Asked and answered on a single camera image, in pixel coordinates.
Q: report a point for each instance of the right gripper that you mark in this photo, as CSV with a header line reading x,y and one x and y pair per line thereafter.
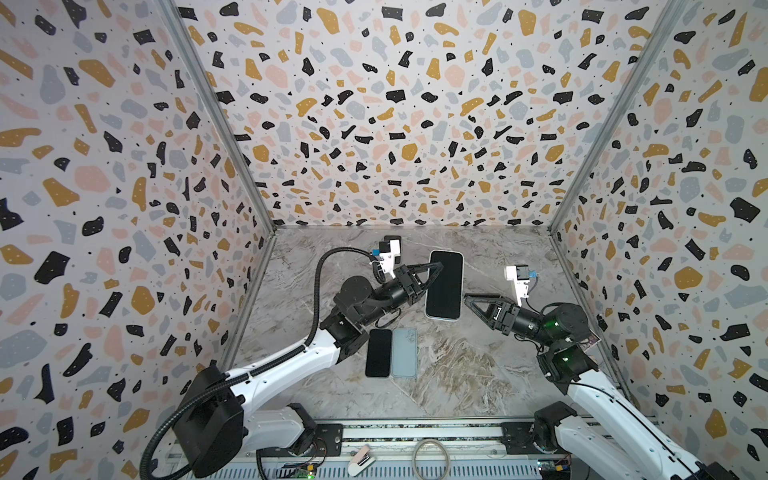
x,y
501,315

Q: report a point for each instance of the light blue case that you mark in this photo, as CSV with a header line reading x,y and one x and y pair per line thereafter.
x,y
404,354

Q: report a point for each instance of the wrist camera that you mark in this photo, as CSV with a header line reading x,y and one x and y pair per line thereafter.
x,y
522,277
387,256

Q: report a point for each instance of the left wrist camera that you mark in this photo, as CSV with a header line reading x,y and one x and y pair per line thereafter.
x,y
387,256

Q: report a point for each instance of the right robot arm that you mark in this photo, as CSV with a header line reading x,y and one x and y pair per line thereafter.
x,y
598,425

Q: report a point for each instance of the black phone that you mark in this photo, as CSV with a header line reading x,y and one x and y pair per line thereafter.
x,y
444,297

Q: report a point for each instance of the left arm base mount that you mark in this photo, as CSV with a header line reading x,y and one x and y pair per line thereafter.
x,y
324,440

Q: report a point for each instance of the colourful printed card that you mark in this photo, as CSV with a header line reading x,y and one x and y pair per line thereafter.
x,y
592,340

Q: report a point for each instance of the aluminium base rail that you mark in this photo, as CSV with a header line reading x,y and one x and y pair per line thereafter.
x,y
463,448

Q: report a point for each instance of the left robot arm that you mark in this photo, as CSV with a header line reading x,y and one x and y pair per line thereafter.
x,y
222,413

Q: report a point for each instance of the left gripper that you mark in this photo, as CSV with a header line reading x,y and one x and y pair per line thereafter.
x,y
404,274

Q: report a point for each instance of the white pink small device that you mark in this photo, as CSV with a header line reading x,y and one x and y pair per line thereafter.
x,y
360,461

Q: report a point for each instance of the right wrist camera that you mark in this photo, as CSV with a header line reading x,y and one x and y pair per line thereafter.
x,y
522,277

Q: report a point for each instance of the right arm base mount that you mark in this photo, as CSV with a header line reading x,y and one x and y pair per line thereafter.
x,y
529,438

